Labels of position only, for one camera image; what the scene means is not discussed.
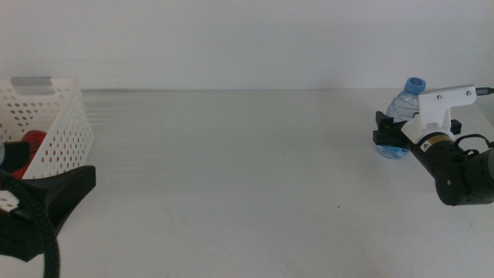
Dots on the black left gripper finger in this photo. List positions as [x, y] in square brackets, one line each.
[15, 156]
[65, 189]

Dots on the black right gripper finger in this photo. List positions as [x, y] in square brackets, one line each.
[390, 135]
[456, 127]

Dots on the red cola can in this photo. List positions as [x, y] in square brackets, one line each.
[34, 140]

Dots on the clear water bottle blue cap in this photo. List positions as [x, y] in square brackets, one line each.
[405, 104]

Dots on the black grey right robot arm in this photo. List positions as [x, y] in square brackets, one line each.
[463, 181]

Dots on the white perforated plastic basket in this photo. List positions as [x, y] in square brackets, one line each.
[61, 154]

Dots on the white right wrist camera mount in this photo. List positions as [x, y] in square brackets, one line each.
[436, 108]

